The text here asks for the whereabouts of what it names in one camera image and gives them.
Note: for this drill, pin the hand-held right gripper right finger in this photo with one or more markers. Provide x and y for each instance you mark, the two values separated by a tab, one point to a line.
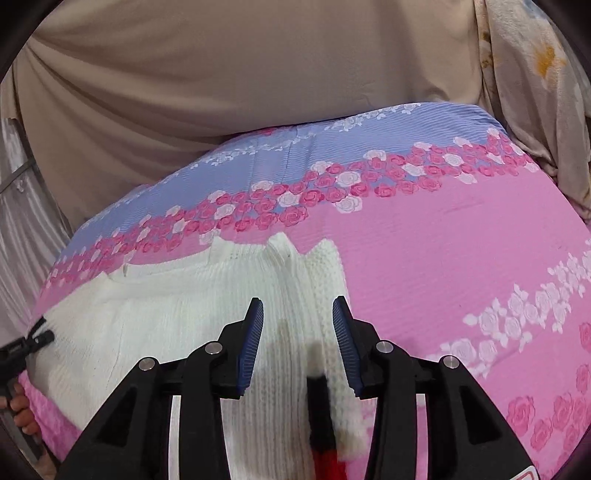
346	350

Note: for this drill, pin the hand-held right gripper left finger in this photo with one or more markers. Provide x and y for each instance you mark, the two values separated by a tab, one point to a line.
249	350

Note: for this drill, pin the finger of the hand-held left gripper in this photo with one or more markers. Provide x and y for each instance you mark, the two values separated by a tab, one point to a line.
27	345

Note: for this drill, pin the white red navy knit sweater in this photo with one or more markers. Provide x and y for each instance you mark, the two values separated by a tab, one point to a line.
161	323

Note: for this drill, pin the person's left hand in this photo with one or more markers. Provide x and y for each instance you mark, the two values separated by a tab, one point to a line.
21	406

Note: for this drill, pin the silver satin curtain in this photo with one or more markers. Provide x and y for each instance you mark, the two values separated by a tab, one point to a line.
27	258

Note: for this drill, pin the pink floral bedsheet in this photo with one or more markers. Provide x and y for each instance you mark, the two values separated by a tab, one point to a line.
438	230

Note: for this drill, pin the beige backdrop cloth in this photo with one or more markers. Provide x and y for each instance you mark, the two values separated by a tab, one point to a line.
231	92

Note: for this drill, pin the cream floral curtain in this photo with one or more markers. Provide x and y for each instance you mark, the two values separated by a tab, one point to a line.
531	92

